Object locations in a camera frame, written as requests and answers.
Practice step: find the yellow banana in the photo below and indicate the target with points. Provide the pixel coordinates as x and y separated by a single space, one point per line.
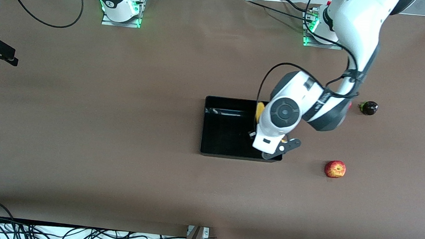
260 112

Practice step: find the black plastic box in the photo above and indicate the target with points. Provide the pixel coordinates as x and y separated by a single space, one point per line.
226 136

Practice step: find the red yellow apple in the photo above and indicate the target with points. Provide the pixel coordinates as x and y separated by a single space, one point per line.
335 169

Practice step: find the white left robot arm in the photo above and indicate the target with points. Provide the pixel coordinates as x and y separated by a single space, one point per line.
358 32

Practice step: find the dark purple mangosteen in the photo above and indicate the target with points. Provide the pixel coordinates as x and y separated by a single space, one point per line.
370 108

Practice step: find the large table cover mat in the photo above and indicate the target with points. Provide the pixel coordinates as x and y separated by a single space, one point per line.
114 184

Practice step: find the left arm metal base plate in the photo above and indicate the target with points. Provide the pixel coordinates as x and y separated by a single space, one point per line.
321 45

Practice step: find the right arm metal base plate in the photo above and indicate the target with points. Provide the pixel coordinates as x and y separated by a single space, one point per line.
121 23

